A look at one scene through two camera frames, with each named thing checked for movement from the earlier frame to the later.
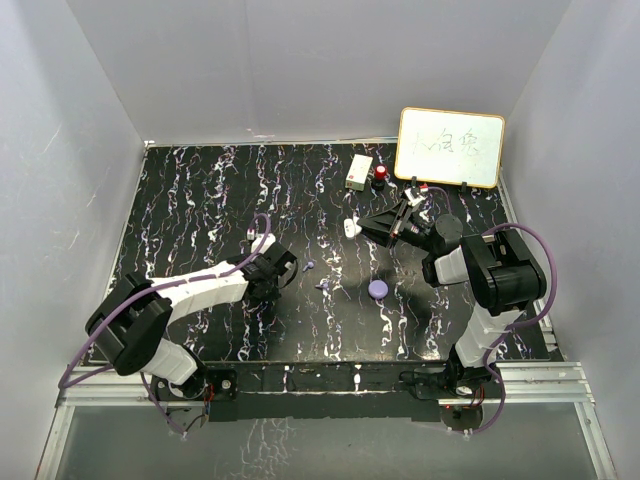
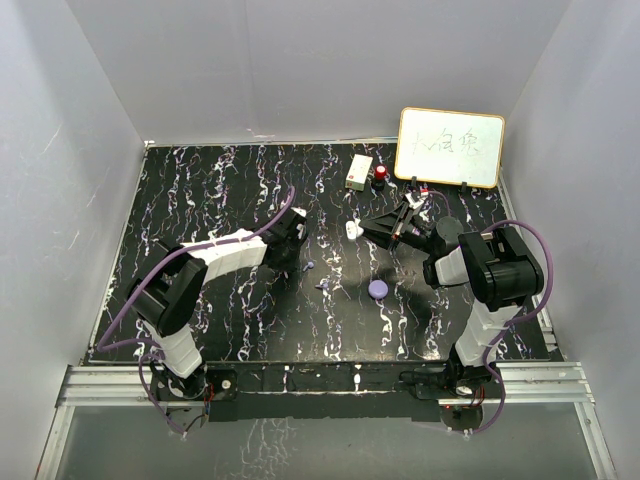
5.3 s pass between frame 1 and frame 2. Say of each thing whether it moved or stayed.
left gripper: moved
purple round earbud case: stayed
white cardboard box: stayed
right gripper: stayed
